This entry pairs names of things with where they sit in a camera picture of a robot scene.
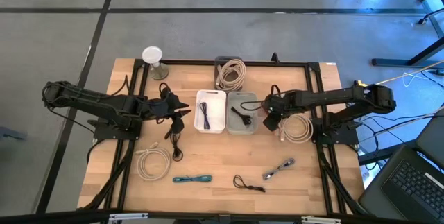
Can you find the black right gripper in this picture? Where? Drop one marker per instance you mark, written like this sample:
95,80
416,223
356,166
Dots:
277,107

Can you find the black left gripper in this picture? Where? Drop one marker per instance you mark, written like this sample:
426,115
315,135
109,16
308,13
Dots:
166,106

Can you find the gray plastic bin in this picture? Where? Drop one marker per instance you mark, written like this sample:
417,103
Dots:
239,128

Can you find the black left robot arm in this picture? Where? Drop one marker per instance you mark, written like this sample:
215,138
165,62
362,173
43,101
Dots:
104,102

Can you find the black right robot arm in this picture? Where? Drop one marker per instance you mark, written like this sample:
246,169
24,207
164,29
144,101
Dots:
329,96

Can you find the white plastic bin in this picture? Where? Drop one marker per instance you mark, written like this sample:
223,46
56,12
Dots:
215,123

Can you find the white tape roll stand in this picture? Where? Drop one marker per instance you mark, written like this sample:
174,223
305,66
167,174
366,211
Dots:
152,55

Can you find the yellow power plug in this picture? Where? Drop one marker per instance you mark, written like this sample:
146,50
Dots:
359,84

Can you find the dark table base beam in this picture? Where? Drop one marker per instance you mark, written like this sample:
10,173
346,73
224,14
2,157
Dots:
392,62

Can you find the dark gray laptop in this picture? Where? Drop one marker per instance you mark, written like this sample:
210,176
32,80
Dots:
409,186

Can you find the dark gray laptop lid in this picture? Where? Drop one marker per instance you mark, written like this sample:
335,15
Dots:
433,137

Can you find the blue-gray furniture foot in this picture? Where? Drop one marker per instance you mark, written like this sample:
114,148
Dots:
10,134

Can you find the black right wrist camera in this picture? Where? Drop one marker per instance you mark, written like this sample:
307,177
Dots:
268,103

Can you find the black aluminium frame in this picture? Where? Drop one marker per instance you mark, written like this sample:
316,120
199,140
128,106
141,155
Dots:
184,61

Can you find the silver corner bracket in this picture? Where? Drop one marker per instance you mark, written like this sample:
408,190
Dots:
128,216
320,220

